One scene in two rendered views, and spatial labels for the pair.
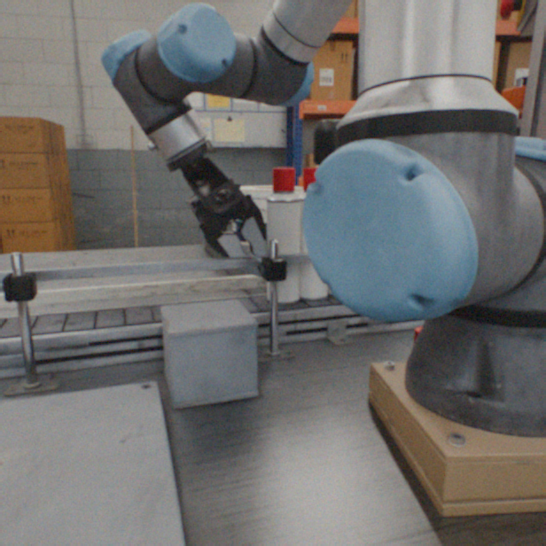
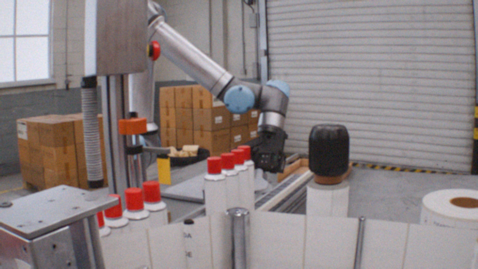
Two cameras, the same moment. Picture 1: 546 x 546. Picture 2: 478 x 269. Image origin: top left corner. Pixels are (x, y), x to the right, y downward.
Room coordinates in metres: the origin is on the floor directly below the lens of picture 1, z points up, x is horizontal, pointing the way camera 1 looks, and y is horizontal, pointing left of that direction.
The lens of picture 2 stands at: (1.45, -0.78, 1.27)
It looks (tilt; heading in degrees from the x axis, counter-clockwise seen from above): 8 degrees down; 134
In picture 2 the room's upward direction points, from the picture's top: 1 degrees counter-clockwise
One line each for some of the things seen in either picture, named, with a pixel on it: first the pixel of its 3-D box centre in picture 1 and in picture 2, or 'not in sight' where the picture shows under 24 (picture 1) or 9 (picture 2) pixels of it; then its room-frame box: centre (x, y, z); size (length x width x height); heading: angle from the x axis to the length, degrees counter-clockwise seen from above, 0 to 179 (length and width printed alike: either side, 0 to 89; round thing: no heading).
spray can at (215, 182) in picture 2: not in sight; (215, 200); (0.76, -0.16, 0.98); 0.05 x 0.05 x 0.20
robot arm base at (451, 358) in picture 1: (492, 345); not in sight; (0.42, -0.21, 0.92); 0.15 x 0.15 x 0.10
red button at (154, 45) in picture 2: (510, 3); (151, 50); (0.82, -0.37, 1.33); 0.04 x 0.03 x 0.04; 163
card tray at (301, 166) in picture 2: not in sight; (317, 171); (0.50, 0.67, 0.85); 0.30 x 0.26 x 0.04; 108
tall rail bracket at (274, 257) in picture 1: (268, 295); not in sight; (0.63, 0.01, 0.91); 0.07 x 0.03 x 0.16; 18
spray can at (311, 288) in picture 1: (312, 234); (238, 189); (0.74, -0.06, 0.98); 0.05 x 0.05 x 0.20
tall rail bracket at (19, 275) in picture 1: (27, 316); not in sight; (0.54, 0.29, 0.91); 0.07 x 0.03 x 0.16; 18
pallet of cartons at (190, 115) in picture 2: not in sight; (213, 129); (-2.41, 2.71, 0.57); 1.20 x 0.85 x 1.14; 98
